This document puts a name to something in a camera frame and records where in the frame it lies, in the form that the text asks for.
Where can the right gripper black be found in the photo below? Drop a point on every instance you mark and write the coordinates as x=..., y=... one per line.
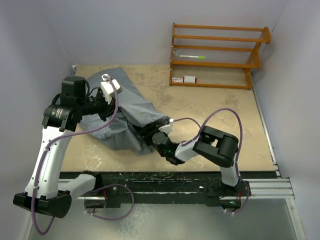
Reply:
x=154, y=128

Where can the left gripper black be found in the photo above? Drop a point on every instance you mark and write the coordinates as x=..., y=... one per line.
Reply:
x=108, y=109

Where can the grey pillowcase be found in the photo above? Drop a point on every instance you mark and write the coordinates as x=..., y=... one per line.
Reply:
x=133, y=111

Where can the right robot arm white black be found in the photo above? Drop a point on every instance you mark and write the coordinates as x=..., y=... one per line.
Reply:
x=219, y=147

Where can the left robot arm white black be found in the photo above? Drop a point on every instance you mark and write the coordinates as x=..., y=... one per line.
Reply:
x=44, y=194

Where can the white label card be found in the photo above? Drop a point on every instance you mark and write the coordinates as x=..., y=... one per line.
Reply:
x=177, y=80

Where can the red white small box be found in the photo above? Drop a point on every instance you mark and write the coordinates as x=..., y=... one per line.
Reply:
x=190, y=79

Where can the green white pen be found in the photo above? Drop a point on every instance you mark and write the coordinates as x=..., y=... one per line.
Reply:
x=193, y=57

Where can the wooden orange shelf rack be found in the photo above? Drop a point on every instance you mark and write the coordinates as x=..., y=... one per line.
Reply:
x=225, y=47

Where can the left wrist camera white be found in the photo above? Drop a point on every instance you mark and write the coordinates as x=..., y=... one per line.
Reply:
x=107, y=89

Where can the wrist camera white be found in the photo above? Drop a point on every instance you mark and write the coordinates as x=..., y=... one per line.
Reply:
x=168, y=127
x=107, y=89

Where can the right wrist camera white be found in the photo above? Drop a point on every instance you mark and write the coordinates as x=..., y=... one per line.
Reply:
x=168, y=127

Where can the aluminium rail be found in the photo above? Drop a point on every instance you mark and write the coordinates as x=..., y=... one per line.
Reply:
x=277, y=188

